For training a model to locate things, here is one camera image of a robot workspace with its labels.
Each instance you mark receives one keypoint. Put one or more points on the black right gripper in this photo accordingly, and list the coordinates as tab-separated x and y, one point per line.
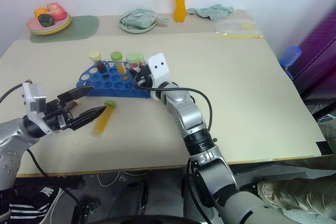
144	77

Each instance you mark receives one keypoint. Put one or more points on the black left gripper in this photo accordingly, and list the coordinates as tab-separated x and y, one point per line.
53	116

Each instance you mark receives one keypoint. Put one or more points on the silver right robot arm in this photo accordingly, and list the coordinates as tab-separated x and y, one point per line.
191	113

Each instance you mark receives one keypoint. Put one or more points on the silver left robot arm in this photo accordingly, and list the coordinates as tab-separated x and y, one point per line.
10	142

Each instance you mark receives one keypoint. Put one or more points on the blue test tube rack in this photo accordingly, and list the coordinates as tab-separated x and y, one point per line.
110	91

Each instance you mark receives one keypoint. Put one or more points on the green-capped red liquid tube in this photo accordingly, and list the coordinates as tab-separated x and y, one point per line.
132	57

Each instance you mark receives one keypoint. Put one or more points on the green-capped yellow liquid tube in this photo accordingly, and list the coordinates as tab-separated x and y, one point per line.
116	56
101	124

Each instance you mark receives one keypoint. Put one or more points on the pale green plate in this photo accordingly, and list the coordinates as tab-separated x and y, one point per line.
126	28

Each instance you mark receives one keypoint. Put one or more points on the yellow-capped dark red tube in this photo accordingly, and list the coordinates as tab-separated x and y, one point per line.
95	55

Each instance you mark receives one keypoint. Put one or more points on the green placemat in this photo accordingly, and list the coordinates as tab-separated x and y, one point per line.
81	27

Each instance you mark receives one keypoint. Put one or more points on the yellow plate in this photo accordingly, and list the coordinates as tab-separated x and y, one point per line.
63	27

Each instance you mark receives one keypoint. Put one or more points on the dark avocado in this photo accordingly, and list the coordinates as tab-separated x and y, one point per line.
46	20

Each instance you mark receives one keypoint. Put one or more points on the pink plate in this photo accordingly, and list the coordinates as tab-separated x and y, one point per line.
32	24

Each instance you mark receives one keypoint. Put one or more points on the red apple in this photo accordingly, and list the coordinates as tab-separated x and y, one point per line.
56	11

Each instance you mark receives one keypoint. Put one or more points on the crumpled green towel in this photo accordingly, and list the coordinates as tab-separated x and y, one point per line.
214	11

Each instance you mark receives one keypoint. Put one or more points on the orange fruit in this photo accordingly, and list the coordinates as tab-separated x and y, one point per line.
40	11

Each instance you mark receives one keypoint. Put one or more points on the clear plastic zip bag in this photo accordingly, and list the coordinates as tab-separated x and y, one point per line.
236	28

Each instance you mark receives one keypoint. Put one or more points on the black white-striped sneaker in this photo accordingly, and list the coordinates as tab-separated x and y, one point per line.
31	208

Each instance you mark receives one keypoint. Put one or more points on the purple patterned case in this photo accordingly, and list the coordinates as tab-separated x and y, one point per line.
323	40

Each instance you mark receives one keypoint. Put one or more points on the khaki trouser leg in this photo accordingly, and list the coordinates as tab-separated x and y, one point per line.
328	134
296	192

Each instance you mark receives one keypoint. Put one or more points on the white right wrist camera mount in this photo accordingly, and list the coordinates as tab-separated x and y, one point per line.
157	64

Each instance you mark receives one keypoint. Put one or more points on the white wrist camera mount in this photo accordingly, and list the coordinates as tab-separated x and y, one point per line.
157	64
34	100

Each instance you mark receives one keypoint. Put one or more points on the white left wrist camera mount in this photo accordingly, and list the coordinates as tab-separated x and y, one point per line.
34	100

